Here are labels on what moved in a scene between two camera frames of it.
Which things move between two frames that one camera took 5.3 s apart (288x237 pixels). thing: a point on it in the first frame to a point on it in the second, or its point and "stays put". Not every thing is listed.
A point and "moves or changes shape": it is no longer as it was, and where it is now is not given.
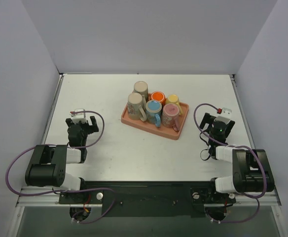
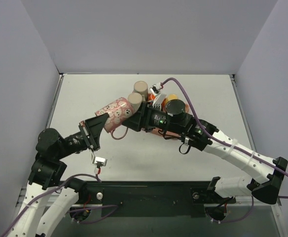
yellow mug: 174,98 stays put
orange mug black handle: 157,95 moves or changes shape
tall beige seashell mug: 141,87 stays put
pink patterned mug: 170,117 moves or changes shape
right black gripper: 207,121 to 143,116
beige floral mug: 135,112 stays put
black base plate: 169,198 stays put
